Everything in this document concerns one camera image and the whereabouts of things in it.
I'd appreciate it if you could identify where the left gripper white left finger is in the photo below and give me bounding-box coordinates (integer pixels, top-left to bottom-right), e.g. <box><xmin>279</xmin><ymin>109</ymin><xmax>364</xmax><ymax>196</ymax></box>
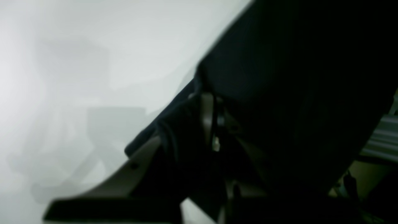
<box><xmin>44</xmin><ymin>93</ymin><xmax>215</xmax><ymax>223</ymax></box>

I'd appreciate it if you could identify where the black T-shirt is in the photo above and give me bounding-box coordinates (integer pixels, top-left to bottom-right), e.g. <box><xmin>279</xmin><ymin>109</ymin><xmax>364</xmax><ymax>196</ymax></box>
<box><xmin>125</xmin><ymin>0</ymin><xmax>397</xmax><ymax>224</ymax></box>

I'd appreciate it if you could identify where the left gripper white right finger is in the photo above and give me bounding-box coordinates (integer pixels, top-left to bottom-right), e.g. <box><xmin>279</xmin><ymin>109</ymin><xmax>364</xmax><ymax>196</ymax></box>
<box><xmin>215</xmin><ymin>97</ymin><xmax>273</xmax><ymax>224</ymax></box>

